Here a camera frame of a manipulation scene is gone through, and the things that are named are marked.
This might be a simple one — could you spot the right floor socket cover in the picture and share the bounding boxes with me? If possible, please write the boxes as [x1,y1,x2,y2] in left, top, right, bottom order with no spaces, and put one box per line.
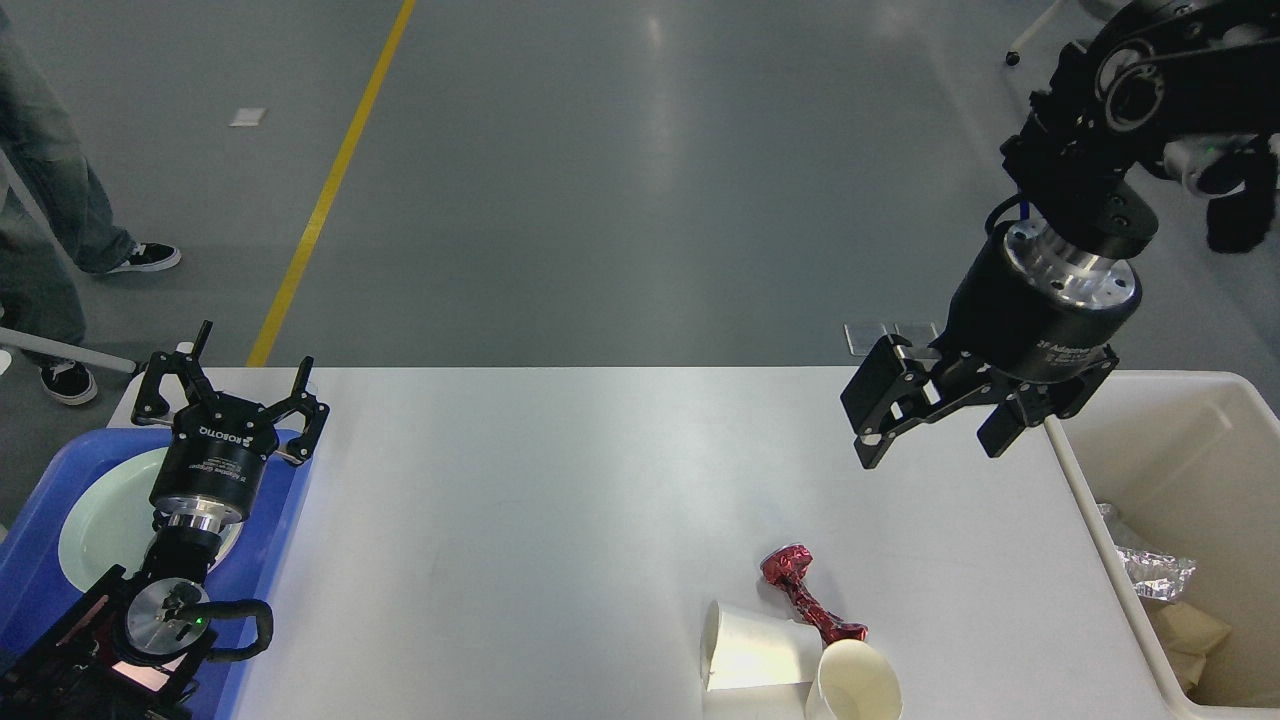
[893,322,940,347]

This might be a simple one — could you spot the aluminium foil tray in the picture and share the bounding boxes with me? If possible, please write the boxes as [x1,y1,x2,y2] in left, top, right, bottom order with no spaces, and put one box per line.
[1096,502,1149,551]
[1115,544,1198,603]

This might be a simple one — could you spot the beige plastic bin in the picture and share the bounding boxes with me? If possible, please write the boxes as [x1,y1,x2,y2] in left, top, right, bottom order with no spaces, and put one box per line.
[1046,372,1279,719]

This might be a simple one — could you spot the white chair leg left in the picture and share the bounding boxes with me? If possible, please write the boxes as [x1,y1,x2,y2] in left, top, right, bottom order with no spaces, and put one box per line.
[3,172,145,375]

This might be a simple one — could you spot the brown paper sheet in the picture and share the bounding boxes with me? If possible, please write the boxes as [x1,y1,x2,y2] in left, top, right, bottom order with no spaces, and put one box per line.
[1147,602,1233,693]

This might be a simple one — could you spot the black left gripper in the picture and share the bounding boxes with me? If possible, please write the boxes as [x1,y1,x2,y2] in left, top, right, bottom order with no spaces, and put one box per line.
[131,322,330,527]

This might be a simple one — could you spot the red foil wrapper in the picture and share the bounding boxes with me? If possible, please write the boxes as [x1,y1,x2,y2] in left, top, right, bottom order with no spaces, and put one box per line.
[760,543,869,646]

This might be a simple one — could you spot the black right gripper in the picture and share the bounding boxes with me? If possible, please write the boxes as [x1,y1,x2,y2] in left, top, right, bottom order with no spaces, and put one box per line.
[840,220,1142,470]

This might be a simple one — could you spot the floor socket cover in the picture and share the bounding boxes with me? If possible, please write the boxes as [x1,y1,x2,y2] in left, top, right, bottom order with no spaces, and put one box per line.
[844,322,893,357]
[893,322,940,347]

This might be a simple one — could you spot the white paper cup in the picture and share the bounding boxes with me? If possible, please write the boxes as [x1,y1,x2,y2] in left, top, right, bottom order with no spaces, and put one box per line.
[804,639,904,719]
[701,601,823,692]

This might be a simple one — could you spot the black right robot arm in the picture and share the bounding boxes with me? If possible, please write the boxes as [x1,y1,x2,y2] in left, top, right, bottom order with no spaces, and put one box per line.
[841,1,1279,469]

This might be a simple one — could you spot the left floor socket cover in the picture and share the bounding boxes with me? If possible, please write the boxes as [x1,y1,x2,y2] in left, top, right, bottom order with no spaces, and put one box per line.
[844,322,893,357]

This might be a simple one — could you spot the lying white paper cup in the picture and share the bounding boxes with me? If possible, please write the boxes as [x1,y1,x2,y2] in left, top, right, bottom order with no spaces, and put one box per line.
[701,601,823,692]

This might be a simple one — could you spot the mint green plate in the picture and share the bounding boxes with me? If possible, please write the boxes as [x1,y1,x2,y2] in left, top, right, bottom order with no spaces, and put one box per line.
[58,445,246,601]

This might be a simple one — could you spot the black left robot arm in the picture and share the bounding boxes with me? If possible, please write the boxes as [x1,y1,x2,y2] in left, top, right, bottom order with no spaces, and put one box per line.
[3,322,330,719]

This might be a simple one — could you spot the person's leg and shoe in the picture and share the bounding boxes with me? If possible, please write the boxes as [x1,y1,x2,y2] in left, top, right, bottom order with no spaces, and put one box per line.
[1,15,182,275]

